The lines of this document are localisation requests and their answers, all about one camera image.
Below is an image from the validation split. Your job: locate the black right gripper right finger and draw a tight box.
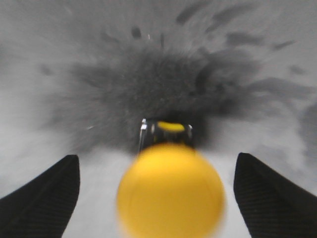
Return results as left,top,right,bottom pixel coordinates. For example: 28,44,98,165
234,153,317,238

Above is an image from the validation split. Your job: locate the yellow mushroom push button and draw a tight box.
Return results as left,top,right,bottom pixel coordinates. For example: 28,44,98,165
116,119,225,238

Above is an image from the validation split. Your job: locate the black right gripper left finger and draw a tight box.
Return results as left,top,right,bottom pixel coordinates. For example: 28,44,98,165
0,155,80,238

